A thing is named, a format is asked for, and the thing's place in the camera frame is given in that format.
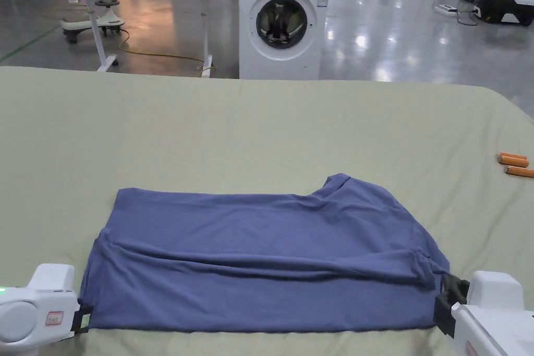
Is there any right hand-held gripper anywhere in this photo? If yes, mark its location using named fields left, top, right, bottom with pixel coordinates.
left=433, top=271, right=534, bottom=356

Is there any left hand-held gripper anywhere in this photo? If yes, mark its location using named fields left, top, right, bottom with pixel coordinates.
left=0, top=263, right=94, bottom=350

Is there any dark blue shirt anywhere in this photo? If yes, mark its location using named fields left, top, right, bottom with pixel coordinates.
left=79, top=172, right=452, bottom=332

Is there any bed with pale green sheet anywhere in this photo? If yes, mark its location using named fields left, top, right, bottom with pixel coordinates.
left=0, top=65, right=534, bottom=356

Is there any white wheeled ride-on toy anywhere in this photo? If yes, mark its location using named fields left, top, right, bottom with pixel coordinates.
left=60, top=0, right=124, bottom=45

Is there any white washing machine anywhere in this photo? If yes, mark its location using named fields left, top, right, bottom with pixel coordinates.
left=238, top=0, right=334, bottom=81

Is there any yellow cable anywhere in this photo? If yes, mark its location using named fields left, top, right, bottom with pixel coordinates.
left=118, top=28, right=217, bottom=74

